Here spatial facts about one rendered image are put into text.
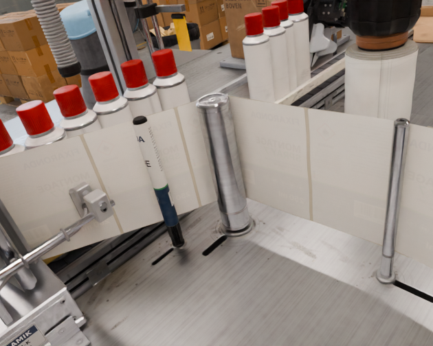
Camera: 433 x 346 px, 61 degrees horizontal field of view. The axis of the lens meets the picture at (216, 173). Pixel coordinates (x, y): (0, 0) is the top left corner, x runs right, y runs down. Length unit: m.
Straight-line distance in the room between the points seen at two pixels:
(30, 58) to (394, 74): 3.66
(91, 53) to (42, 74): 3.06
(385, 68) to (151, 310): 0.39
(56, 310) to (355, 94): 0.43
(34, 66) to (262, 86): 3.36
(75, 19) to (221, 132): 0.60
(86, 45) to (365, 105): 0.65
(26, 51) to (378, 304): 3.76
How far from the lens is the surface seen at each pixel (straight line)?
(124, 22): 0.71
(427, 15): 1.66
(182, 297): 0.45
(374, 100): 0.51
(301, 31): 0.86
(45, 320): 0.44
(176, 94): 0.59
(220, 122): 0.41
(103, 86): 0.54
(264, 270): 0.45
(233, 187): 0.45
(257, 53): 0.73
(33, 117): 0.50
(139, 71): 0.56
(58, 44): 0.62
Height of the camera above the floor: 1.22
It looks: 32 degrees down
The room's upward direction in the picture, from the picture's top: 12 degrees counter-clockwise
